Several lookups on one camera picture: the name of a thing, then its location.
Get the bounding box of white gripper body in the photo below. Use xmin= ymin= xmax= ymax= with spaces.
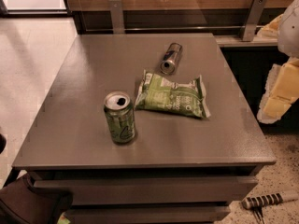
xmin=278 ymin=0 xmax=299 ymax=58

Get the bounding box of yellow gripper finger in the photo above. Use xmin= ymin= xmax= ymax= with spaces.
xmin=257 ymin=58 xmax=299 ymax=124
xmin=257 ymin=14 xmax=282 ymax=38

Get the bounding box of green soda can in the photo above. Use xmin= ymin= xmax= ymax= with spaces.
xmin=104 ymin=91 xmax=135 ymax=144

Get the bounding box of silver energy drink can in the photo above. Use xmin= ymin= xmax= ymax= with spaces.
xmin=160 ymin=43 xmax=183 ymax=75

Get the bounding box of green chip bag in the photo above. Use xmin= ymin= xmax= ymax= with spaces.
xmin=135 ymin=71 xmax=211 ymax=119

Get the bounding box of grey drawer cabinet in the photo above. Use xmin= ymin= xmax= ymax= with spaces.
xmin=13 ymin=34 xmax=276 ymax=210

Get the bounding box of lower grey drawer front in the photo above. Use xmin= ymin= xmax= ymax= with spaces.
xmin=66 ymin=206 xmax=230 ymax=224

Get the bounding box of grey drawer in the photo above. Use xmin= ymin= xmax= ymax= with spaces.
xmin=35 ymin=176 xmax=257 ymax=205
xmin=66 ymin=206 xmax=230 ymax=224

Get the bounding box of upper grey drawer front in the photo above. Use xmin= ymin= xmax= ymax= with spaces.
xmin=35 ymin=176 xmax=257 ymax=205

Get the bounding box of dark brown chair seat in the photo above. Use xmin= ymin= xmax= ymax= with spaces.
xmin=0 ymin=174 xmax=73 ymax=224

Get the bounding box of right metal wall bracket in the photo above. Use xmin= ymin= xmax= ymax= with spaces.
xmin=240 ymin=0 xmax=267 ymax=42

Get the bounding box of metal wall bracket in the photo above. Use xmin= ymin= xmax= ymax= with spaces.
xmin=240 ymin=0 xmax=267 ymax=42
xmin=108 ymin=0 xmax=125 ymax=34

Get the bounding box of striped tool handle on floor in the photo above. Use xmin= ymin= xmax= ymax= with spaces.
xmin=241 ymin=190 xmax=299 ymax=210

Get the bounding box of left metal wall bracket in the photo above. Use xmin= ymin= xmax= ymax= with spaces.
xmin=108 ymin=0 xmax=125 ymax=34

